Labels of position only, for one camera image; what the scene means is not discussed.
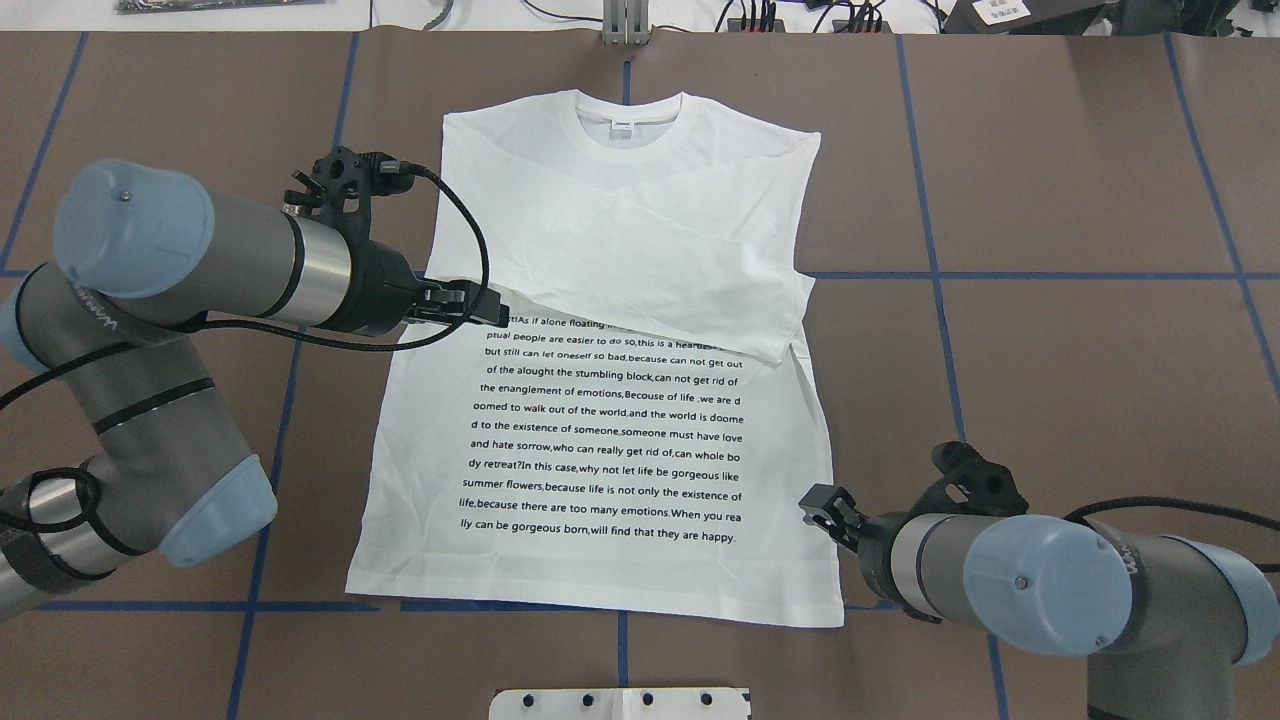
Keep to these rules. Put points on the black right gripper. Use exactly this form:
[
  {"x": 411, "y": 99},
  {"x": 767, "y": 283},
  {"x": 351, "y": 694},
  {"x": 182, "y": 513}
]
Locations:
[{"x": 872, "y": 543}]

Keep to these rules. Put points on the black power strip with plugs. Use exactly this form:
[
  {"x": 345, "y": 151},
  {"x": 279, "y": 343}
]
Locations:
[{"x": 814, "y": 17}]

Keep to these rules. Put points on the dark circuit board strip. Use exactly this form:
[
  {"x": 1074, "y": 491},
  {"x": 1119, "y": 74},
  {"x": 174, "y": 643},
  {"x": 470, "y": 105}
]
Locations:
[{"x": 173, "y": 6}]

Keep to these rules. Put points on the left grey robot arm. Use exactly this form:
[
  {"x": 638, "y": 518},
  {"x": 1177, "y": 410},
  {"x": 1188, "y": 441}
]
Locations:
[{"x": 146, "y": 258}]

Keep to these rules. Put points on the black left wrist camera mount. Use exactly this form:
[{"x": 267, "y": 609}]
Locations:
[{"x": 339, "y": 189}]

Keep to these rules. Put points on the grey aluminium profile post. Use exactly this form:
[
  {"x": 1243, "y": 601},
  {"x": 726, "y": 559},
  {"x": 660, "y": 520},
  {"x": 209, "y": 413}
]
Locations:
[{"x": 626, "y": 22}]

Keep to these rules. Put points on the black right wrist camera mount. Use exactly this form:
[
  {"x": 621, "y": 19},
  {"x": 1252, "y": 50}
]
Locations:
[{"x": 969, "y": 485}]

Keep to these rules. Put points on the white long-sleeve printed shirt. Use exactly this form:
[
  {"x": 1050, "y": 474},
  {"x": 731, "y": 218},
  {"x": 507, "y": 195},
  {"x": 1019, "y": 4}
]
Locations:
[{"x": 639, "y": 434}]

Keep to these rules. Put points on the white perforated base plate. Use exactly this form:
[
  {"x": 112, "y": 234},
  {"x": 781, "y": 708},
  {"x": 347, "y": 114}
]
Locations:
[{"x": 623, "y": 703}]

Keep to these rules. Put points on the dark box with white label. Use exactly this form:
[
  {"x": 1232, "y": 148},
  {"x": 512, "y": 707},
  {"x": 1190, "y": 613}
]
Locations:
[{"x": 1022, "y": 17}]

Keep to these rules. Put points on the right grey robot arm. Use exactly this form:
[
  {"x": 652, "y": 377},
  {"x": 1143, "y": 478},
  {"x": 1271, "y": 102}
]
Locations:
[{"x": 1163, "y": 622}]

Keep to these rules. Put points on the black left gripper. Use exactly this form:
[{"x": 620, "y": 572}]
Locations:
[{"x": 380, "y": 288}]

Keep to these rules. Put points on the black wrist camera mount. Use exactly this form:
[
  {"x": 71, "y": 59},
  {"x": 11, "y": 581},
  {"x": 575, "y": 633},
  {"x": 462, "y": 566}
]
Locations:
[
  {"x": 339, "y": 189},
  {"x": 969, "y": 485}
]

